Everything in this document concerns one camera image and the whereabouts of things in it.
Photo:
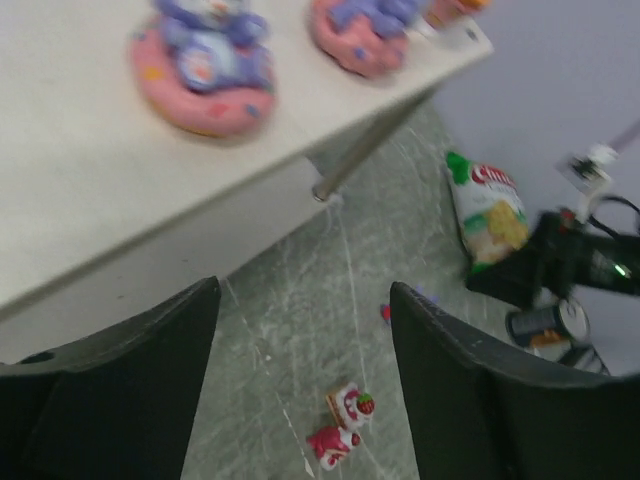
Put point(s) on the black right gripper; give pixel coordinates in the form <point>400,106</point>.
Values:
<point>559,256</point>

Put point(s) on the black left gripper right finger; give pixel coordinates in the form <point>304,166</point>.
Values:
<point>479,408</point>

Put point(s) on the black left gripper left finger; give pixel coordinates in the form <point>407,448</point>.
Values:
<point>118,404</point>

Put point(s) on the white two-tier wooden shelf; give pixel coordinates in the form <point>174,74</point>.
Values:
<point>107,210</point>

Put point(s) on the green chips bag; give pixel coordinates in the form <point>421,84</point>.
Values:
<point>491,217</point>

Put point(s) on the tin can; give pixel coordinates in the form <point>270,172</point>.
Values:
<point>563,321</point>

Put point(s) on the strawberry cake toy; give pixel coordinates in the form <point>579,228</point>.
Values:
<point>350,407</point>

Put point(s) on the pink white roll cake toy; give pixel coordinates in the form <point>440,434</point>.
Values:
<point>331,444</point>

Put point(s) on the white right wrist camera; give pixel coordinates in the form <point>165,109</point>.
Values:
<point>588,175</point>

